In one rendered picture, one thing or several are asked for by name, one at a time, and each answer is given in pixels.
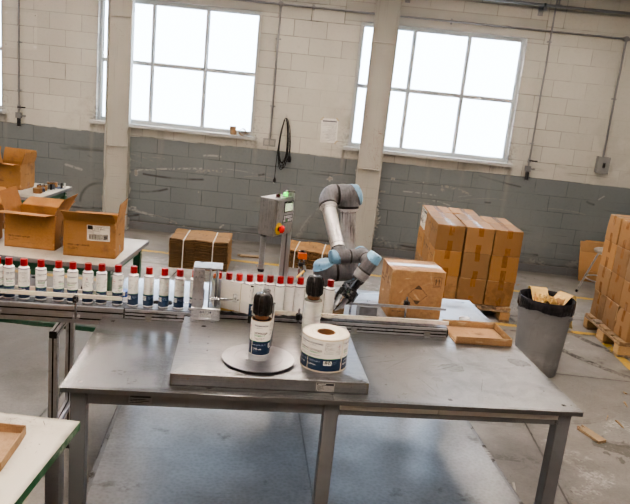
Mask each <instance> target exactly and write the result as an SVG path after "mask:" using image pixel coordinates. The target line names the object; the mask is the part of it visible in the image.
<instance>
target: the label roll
mask: <svg viewBox="0 0 630 504"><path fill-rule="evenodd" d="M349 336H350V333H349V332H348V331H347V330H346V329H344V328H342V327H339V326H336V325H331V324H310V325H307V326H305V327H304V328H303V333H302V342H301V352H300V364H301V365H302V366H303V367H304V368H306V369H308V370H311V371H314V372H319V373H336V372H340V371H343V370H344V369H345V368H346V361H347V353H348V345H349Z"/></svg>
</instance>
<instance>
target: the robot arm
mask: <svg viewBox="0 0 630 504"><path fill-rule="evenodd" d="M362 202H363V194H362V190H361V188H360V186H359V185H357V184H331V185H329V186H327V187H326V188H324V190H323V191H322V192H321V194H320V197H319V208H320V210H321V211H322V212H323V216H324V221H325V225H326V229H327V234H328V238H329V242H330V247H331V250H330V251H329V253H328V258H321V259H318V260H316V261H315V262H314V264H313V274H315V275H320V276H322V277H323V279H324V287H327V284H328V279H333V280H334V282H339V281H345V282H344V283H343V284H342V287H340V288H339V289H338V290H337V292H336V295H335V296H334V305H333V310H334V311H337V310H339V309H343V308H344V307H345V305H346V304H348V303H350V302H352V303H353V302H354V300H355V299H356V298H357V296H358V295H359V294H358V292H357V289H358V288H359V287H360V285H362V284H364V282H366V280H367V279H369V276H370V275H371V274H372V272H373V271H374V270H375V268H376V267H377V266H378V265H379V263H380V261H381V260H382V258H381V256H380V255H378V254H377V253H376V252H374V251H372V250H371V251H370V252H369V250H368V249H367V248H365V247H363V246H358V247H356V248H355V233H356V211H357V210H358V209H359V206H360V205H362ZM337 206H338V209H339V210H340V223H339V218H338V214H337V210H336V208H337ZM342 296H343V297H345V298H343V297H342ZM355 297H356V298H355ZM342 298H343V299H342ZM354 298H355V299H354ZM341 299H342V302H341V303H339V301H340V300H341ZM338 304H339V305H338ZM337 305H338V306H337Z"/></svg>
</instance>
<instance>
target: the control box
mask: <svg viewBox="0 0 630 504"><path fill-rule="evenodd" d="M280 195H281V196H280V197H281V198H275V197H276V194H274V195H268V196H261V201H260V213H259V225H258V234H262V235H266V236H271V237H274V236H278V235H282V234H286V233H290V232H291V229H292V221H291V222H286V223H283V216H284V215H289V214H292V218H293V211H290V212H286V213H284V206H285V202H286V201H292V200H294V198H293V197H292V196H288V197H283V194H280ZM280 226H284V227H285V231H284V232H283V233H280V232H279V231H278V227H280Z"/></svg>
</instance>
